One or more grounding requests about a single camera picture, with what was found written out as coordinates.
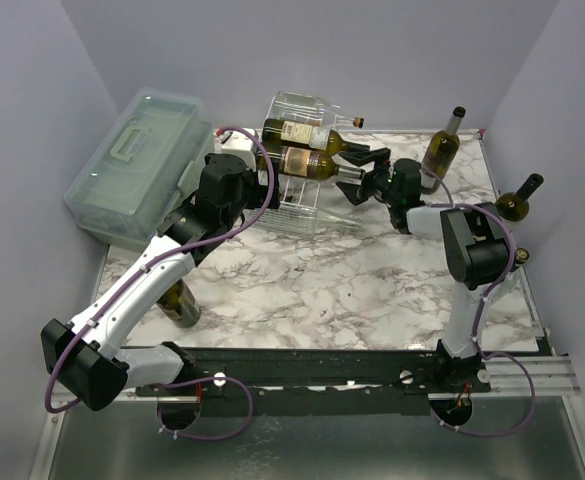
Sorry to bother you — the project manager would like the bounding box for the green bottle brown label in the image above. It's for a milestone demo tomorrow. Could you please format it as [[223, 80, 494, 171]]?
[[265, 144, 365, 181]]

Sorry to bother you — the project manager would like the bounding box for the green bottle white label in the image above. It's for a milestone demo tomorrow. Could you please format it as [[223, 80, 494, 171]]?
[[261, 118, 370, 155]]

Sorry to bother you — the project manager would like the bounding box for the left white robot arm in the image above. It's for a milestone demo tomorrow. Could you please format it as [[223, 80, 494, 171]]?
[[41, 154, 278, 413]]

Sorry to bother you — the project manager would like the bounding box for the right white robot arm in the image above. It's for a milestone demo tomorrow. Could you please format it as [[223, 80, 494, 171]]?
[[337, 148, 517, 392]]

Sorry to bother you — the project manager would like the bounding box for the green bottle under left arm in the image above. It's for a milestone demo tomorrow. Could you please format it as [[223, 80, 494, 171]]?
[[156, 279, 201, 328]]

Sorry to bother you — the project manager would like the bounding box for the green bottle silver neck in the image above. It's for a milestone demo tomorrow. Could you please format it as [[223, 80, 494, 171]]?
[[420, 106, 466, 194]]

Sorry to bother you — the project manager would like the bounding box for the clear bottle on rack top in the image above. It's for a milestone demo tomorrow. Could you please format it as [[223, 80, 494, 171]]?
[[267, 91, 365, 129]]

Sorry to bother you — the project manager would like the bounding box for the green bottle far right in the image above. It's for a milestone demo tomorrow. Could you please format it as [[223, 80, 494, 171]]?
[[495, 173, 544, 223]]

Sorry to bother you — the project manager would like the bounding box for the clear square liquor bottle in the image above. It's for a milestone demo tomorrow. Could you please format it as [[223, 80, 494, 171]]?
[[503, 247, 530, 292]]

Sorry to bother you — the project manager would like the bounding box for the translucent green storage box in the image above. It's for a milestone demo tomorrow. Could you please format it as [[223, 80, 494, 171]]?
[[64, 88, 214, 252]]

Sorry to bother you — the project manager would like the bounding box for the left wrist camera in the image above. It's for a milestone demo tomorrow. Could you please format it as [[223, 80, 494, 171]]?
[[217, 131, 257, 171]]

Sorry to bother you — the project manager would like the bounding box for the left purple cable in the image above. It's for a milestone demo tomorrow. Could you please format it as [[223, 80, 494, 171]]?
[[44, 125, 278, 441]]

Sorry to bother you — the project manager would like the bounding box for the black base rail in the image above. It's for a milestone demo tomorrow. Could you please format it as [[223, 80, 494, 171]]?
[[136, 348, 490, 417]]

